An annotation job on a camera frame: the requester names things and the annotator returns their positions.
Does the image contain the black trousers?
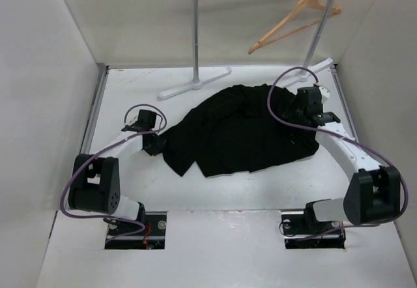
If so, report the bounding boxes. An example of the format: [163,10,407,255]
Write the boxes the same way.
[162,84,319,177]

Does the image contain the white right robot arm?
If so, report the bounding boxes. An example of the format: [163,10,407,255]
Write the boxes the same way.
[283,85,401,233]

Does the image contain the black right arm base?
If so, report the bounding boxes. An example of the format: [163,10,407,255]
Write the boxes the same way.
[279,210,346,250]

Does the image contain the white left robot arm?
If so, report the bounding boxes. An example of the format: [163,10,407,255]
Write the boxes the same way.
[61,104,167,235]

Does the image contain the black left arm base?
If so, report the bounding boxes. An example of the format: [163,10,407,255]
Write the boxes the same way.
[104,212,167,250]

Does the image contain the wooden clothes hanger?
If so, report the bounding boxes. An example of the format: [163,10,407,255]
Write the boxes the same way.
[248,0,343,55]

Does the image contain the white metal clothes rack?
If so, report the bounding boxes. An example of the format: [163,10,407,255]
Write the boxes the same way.
[158,0,341,100]

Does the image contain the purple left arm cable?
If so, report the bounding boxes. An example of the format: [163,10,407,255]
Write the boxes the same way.
[59,104,168,240]

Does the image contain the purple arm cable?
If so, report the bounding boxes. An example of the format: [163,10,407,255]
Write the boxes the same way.
[267,66,410,240]
[59,104,168,240]

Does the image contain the right aluminium table rail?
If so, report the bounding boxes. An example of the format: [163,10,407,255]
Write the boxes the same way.
[330,65,358,139]

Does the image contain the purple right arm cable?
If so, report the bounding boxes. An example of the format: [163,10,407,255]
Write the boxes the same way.
[267,66,410,240]

